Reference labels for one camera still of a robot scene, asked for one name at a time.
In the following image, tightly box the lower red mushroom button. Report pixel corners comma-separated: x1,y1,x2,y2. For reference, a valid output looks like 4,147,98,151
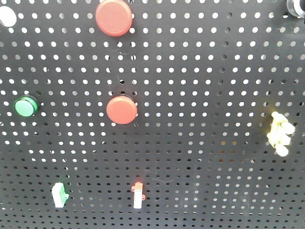
106,96,137,125

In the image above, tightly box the red mushroom button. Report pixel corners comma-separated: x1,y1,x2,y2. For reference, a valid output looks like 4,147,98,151
95,0,132,37
106,96,137,125

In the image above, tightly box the upper red mushroom button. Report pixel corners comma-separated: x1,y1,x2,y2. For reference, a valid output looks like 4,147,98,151
95,0,132,37

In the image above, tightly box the green round push button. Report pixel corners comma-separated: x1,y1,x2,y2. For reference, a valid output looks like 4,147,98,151
13,95,39,117

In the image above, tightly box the white round button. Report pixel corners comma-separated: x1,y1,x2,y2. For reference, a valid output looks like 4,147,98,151
0,6,17,27

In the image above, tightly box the black perforated pegboard panel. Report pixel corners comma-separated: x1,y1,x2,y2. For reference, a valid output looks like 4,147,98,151
0,0,305,229

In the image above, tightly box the red-sided white rocker switch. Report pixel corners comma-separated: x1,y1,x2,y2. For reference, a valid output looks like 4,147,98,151
131,182,146,209

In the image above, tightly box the green-sided white rocker switch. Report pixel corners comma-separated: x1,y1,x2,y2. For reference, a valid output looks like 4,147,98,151
51,182,69,208

